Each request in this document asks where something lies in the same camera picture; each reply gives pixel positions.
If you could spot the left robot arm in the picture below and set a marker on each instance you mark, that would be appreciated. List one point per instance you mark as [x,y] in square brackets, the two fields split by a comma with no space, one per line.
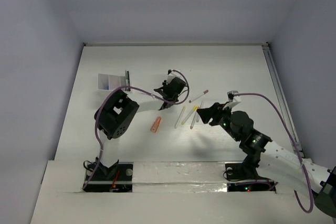
[115,115]

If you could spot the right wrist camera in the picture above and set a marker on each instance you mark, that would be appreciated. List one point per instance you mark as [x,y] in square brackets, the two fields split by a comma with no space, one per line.
[233,99]

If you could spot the pink tipped white marker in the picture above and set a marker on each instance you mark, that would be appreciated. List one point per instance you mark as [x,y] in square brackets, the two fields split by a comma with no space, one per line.
[194,119]

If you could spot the white divided container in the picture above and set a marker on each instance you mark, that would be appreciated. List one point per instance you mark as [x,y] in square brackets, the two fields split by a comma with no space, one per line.
[110,82]

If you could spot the brown tipped white marker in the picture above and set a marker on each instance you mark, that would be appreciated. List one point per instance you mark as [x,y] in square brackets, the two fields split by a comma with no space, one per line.
[197,96]

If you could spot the yellow tipped marker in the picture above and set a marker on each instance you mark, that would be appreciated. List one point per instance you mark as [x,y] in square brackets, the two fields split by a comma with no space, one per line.
[189,115]

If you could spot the white foam front board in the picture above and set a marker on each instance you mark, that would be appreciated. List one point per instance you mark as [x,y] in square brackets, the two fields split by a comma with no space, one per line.
[61,200]

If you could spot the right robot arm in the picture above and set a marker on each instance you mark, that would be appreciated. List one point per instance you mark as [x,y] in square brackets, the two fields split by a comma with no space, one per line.
[266,158]

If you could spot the green ink pen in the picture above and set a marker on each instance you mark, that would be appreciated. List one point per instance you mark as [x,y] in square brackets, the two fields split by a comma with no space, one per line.
[127,78]

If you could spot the yellow-green highlighter pen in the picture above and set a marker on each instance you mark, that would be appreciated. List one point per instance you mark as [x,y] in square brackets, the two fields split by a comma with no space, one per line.
[179,117]

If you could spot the orange correction tape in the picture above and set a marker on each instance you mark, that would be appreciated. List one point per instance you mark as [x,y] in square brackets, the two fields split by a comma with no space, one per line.
[156,125]

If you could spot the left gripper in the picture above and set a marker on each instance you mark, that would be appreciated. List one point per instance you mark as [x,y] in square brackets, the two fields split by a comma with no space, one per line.
[166,92]

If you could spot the aluminium side rail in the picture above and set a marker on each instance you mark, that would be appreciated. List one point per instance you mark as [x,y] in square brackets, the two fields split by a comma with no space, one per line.
[281,98]

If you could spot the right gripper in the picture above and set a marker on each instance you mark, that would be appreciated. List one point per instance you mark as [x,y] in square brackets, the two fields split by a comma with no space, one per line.
[206,113]

